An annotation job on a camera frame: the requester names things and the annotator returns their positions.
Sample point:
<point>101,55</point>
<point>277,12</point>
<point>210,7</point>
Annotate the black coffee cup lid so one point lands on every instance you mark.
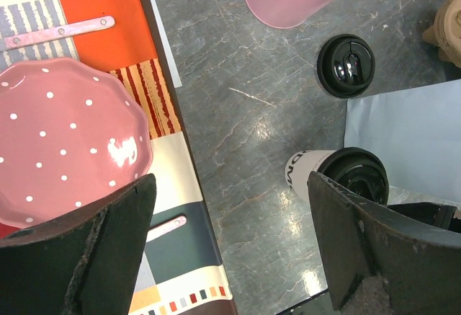
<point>359,171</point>

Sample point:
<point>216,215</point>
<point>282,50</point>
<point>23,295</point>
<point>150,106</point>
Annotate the colourful patchwork placemat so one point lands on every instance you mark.
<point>181,272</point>

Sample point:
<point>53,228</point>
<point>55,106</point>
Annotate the light blue paper bag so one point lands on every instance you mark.
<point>415,133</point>

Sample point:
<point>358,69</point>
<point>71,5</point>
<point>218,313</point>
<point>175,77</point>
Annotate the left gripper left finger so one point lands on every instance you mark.
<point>83,262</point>

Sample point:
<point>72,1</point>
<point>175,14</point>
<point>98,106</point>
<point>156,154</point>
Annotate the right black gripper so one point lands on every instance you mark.
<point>437,215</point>

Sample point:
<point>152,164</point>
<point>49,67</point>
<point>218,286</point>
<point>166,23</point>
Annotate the pink flat stick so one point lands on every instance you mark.
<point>166,227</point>

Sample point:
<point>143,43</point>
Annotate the pink dotted plate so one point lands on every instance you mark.
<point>70,135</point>

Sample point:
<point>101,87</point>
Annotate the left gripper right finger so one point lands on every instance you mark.
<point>378,261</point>

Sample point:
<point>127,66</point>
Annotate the white paper coffee cup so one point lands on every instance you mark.
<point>300,165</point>

